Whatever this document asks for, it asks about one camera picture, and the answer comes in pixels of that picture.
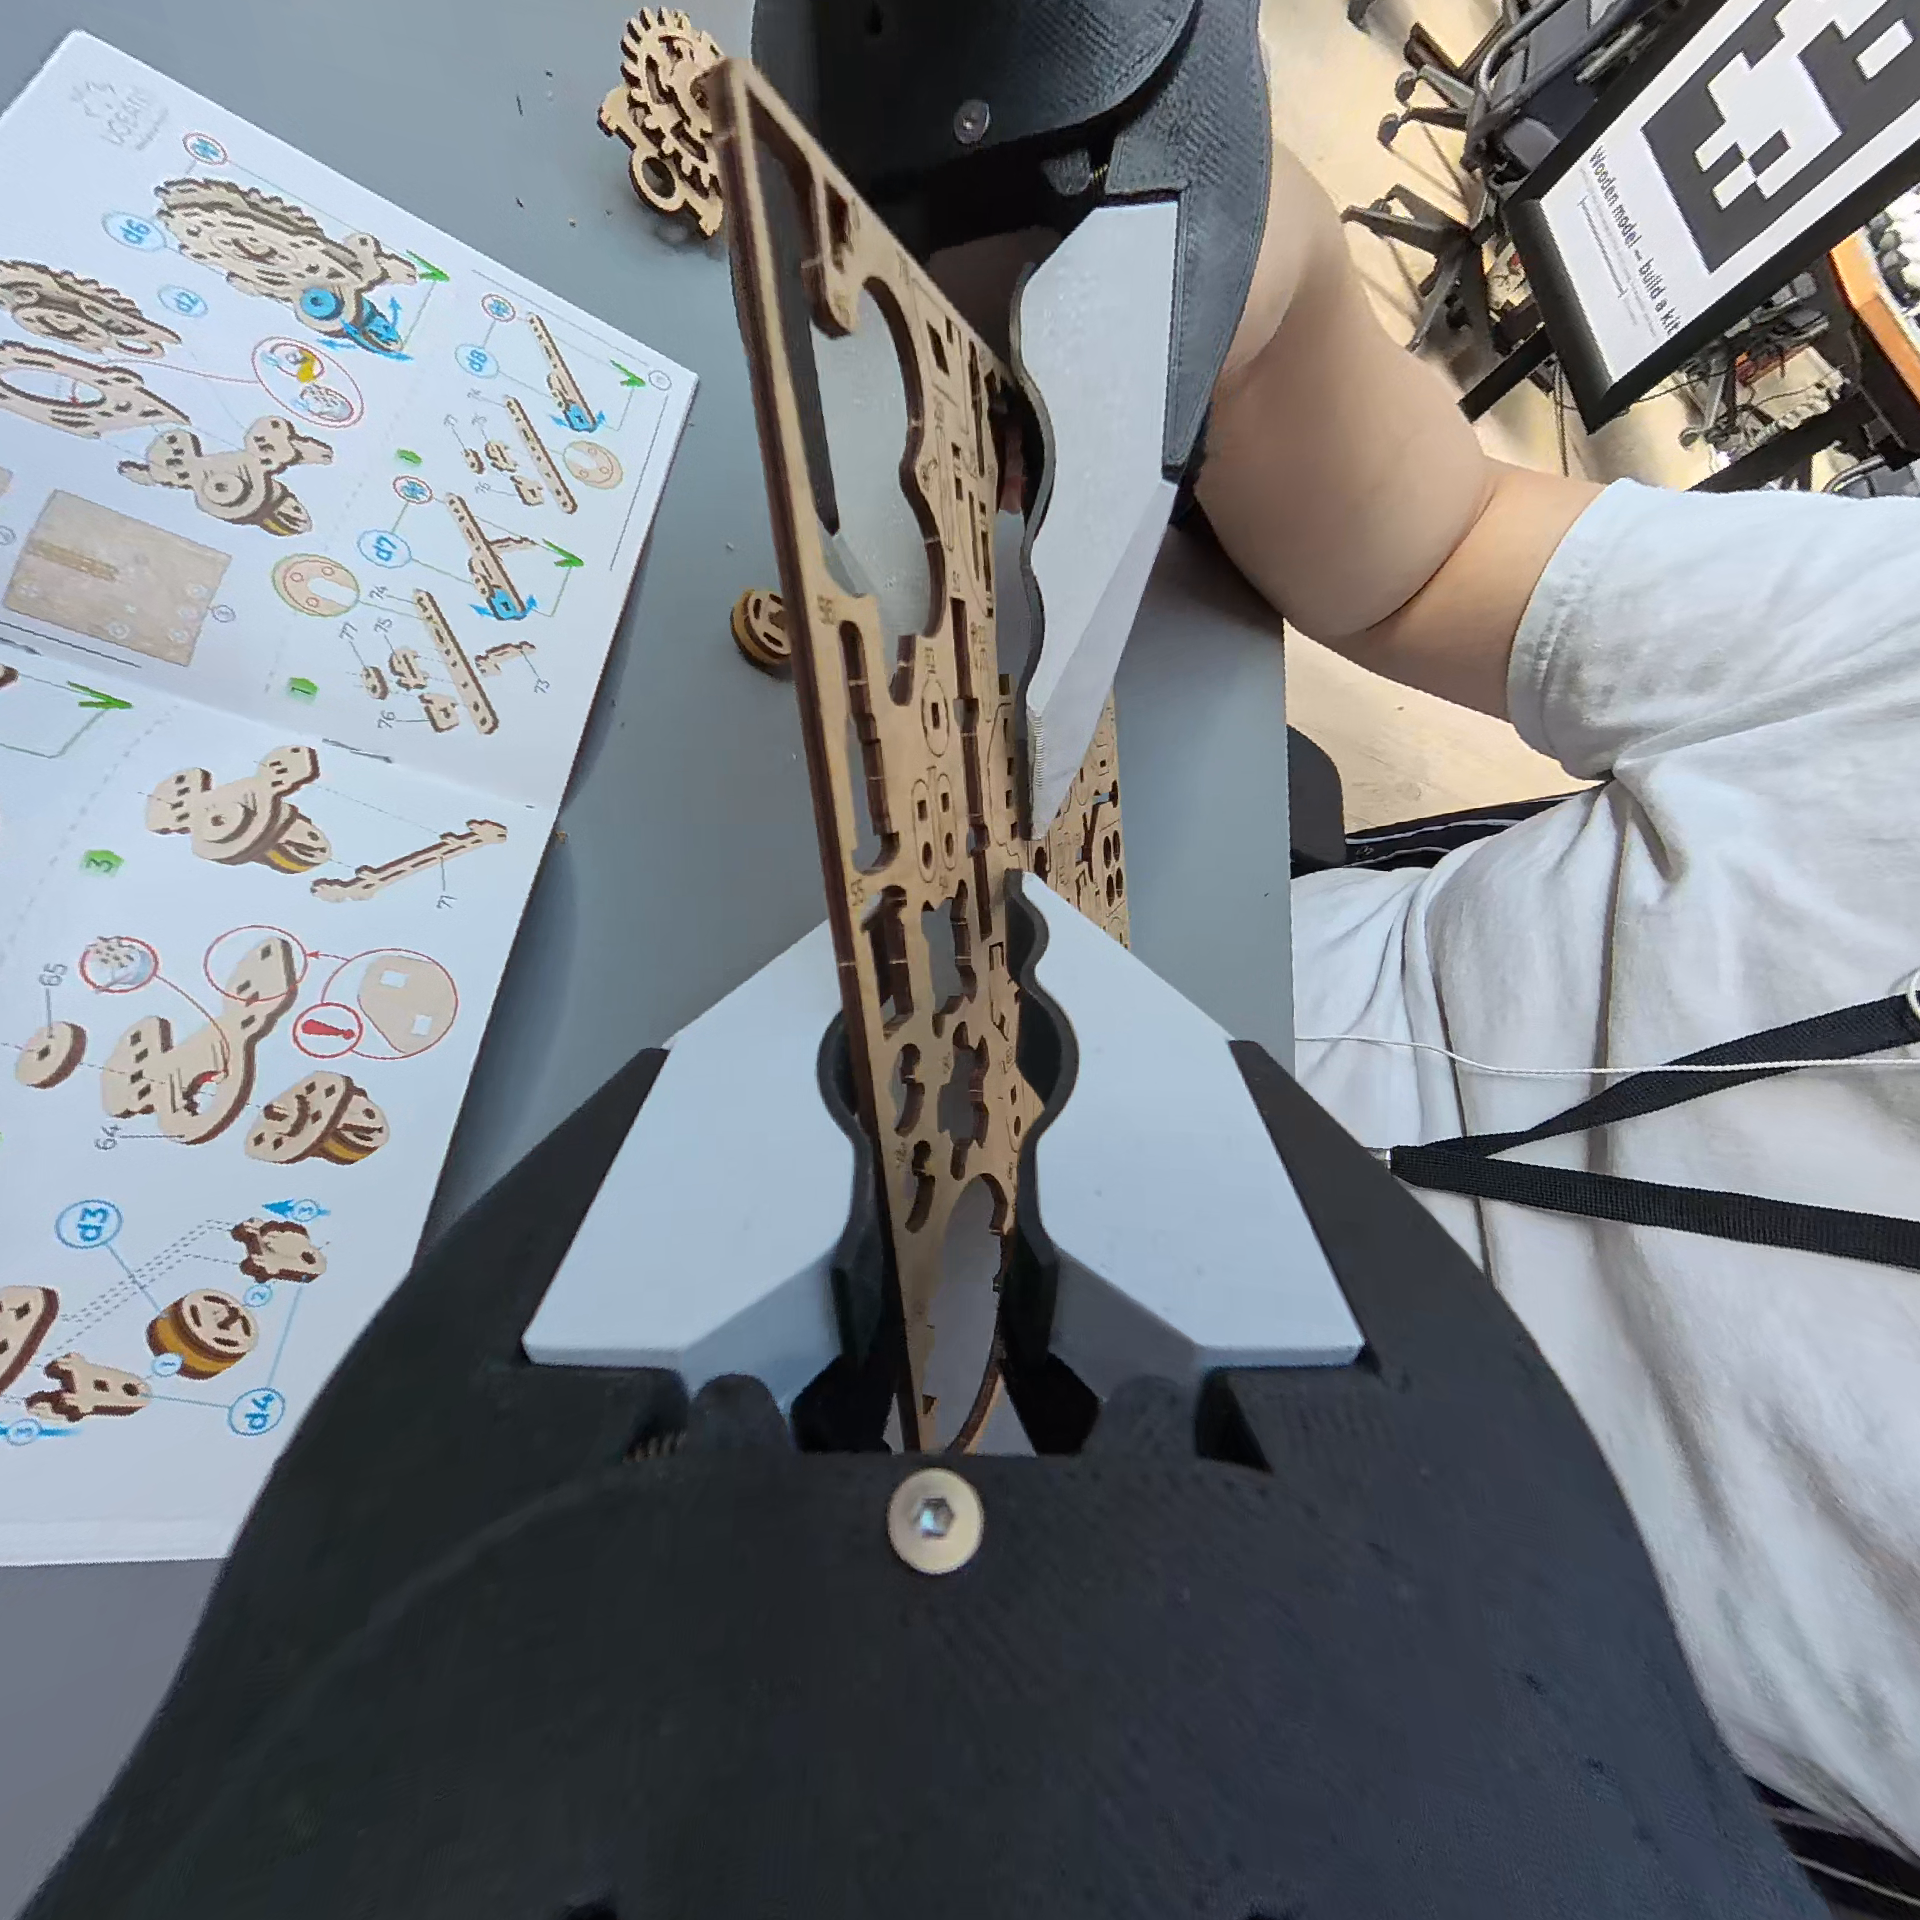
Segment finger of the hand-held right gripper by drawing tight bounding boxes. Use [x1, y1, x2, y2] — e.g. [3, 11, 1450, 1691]
[809, 278, 946, 602]
[1007, 199, 1185, 842]

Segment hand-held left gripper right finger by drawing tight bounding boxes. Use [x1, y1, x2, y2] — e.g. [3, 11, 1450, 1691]
[1001, 866, 1370, 1413]

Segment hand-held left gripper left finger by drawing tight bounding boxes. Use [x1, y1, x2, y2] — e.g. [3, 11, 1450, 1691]
[518, 915, 894, 1419]

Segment wooden laser-cut parts sheet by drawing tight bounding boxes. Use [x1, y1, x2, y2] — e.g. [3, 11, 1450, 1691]
[702, 58, 1137, 1462]

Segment person's right forearm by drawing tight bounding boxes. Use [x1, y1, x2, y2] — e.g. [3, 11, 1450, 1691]
[1191, 151, 1610, 681]

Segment wooden gear assembly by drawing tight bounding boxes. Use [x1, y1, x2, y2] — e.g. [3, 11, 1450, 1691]
[596, 6, 740, 243]

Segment dark striped pants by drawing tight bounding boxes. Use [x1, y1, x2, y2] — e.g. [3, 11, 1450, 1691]
[1289, 792, 1575, 886]

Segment black framed tag sign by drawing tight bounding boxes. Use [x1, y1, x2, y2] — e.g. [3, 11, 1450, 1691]
[1499, 0, 1920, 438]

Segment white instruction booklet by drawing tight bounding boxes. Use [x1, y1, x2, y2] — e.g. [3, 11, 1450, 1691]
[0, 31, 702, 1569]

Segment thin white cord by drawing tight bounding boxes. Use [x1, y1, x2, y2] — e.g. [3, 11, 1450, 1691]
[1297, 968, 1920, 1087]

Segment black webbing strap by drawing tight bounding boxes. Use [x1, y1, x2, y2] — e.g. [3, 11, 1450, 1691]
[1387, 995, 1920, 1279]

